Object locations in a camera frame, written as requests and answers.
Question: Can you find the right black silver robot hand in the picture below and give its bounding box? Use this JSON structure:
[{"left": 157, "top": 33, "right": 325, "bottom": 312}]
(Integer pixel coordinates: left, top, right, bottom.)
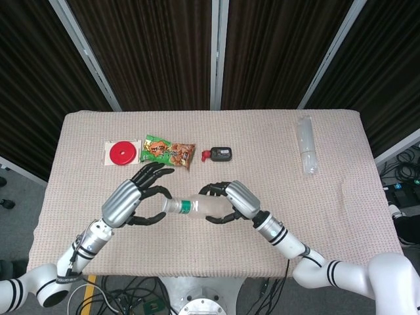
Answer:
[{"left": 198, "top": 180, "right": 262, "bottom": 225}]

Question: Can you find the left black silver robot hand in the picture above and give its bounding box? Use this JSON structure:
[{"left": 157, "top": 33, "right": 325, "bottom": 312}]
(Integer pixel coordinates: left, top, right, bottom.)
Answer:
[{"left": 101, "top": 161, "right": 175, "bottom": 228}]

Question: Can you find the clear plastic bottle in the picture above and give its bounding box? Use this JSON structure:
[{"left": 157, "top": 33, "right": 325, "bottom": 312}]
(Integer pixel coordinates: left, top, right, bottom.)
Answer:
[{"left": 175, "top": 192, "right": 236, "bottom": 221}]

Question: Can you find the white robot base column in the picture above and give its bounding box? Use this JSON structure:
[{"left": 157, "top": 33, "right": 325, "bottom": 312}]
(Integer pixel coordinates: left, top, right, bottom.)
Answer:
[{"left": 158, "top": 276, "right": 244, "bottom": 315}]

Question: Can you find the black ink bottle red cap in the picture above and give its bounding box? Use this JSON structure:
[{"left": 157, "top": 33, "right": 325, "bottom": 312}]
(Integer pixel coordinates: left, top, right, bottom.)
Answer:
[{"left": 200, "top": 146, "right": 234, "bottom": 163}]

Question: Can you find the red disc on card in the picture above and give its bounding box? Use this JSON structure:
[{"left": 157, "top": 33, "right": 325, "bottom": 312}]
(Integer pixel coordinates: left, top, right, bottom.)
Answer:
[{"left": 104, "top": 140, "right": 142, "bottom": 167}]

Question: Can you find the red round disc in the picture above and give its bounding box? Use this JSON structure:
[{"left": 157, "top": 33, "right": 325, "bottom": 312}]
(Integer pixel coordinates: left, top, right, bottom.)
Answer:
[{"left": 110, "top": 140, "right": 137, "bottom": 166}]

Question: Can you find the beige woven tablecloth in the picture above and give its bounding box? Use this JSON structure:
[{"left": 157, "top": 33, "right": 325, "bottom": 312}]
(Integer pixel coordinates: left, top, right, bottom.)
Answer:
[{"left": 26, "top": 109, "right": 404, "bottom": 278}]

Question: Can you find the green orange snack bag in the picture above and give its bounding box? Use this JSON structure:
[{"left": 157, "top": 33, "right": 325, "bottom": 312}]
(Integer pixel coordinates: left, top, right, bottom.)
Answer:
[{"left": 140, "top": 134, "right": 196, "bottom": 173}]

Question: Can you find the stack of clear cups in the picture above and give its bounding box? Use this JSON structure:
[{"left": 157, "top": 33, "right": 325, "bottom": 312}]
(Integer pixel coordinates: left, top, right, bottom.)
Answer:
[{"left": 296, "top": 115, "right": 320, "bottom": 177}]

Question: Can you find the green circuit board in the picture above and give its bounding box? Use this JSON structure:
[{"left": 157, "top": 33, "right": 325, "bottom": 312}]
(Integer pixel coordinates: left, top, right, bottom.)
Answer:
[{"left": 143, "top": 300, "right": 165, "bottom": 315}]

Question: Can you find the dark brown partition panel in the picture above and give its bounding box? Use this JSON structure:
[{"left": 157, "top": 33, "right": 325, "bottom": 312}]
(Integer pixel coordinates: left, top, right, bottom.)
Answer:
[
  {"left": 220, "top": 0, "right": 354, "bottom": 111},
  {"left": 306, "top": 0, "right": 420, "bottom": 158},
  {"left": 66, "top": 0, "right": 218, "bottom": 112},
  {"left": 0, "top": 0, "right": 113, "bottom": 182}
]

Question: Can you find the black and white shoe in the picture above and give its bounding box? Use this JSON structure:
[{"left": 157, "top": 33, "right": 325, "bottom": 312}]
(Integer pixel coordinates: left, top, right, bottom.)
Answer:
[{"left": 391, "top": 204, "right": 420, "bottom": 245}]

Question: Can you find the white floor cable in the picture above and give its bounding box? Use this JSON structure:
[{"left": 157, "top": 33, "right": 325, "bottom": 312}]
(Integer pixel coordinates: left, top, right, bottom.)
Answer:
[{"left": 66, "top": 283, "right": 123, "bottom": 314}]

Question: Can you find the grey partition post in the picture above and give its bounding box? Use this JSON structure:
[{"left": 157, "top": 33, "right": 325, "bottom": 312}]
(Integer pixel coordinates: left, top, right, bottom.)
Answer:
[
  {"left": 49, "top": 0, "right": 123, "bottom": 112},
  {"left": 297, "top": 0, "right": 366, "bottom": 111},
  {"left": 209, "top": 0, "right": 230, "bottom": 111}
]

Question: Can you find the black floor cable tangle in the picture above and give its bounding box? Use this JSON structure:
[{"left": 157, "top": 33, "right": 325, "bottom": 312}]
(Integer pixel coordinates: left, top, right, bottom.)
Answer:
[{"left": 377, "top": 144, "right": 420, "bottom": 206}]

